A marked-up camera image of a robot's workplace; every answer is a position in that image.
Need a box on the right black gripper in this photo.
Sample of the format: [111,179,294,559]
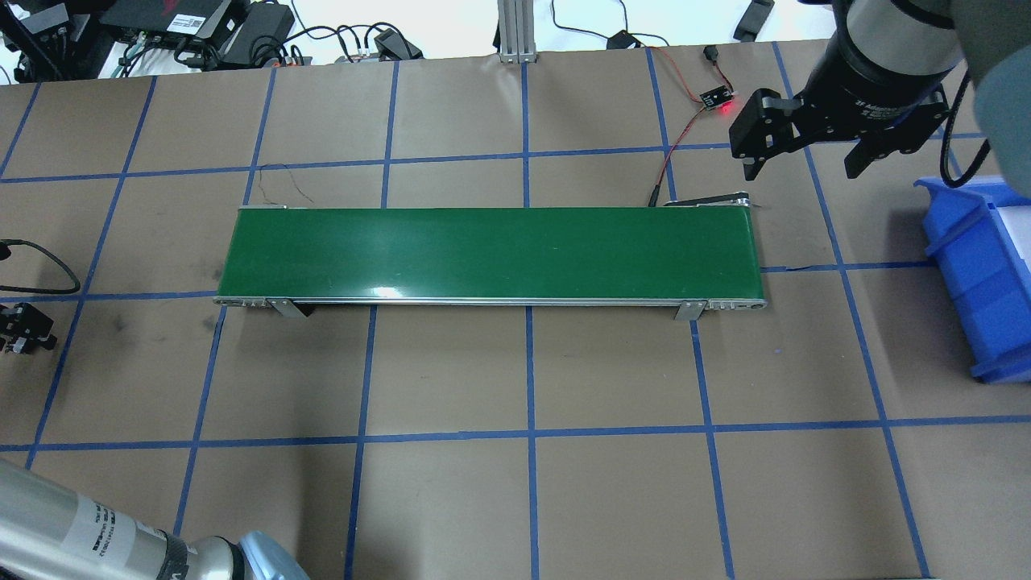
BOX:
[729,36,950,181]

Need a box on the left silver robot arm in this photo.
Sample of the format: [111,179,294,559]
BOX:
[1,460,309,579]

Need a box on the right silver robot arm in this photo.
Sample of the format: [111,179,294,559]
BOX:
[729,1,1029,196]

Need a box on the red lit sensor module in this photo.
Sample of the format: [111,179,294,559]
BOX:
[698,86,735,114]

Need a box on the green conveyor belt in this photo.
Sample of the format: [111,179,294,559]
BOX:
[214,205,768,320]

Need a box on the blue plastic bin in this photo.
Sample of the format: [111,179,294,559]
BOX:
[914,176,1030,384]

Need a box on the black power adapter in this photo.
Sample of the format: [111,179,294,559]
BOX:
[217,2,296,70]

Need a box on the black laptop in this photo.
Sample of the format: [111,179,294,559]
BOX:
[99,1,250,44]

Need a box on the aluminium frame post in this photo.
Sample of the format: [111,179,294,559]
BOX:
[496,0,538,64]

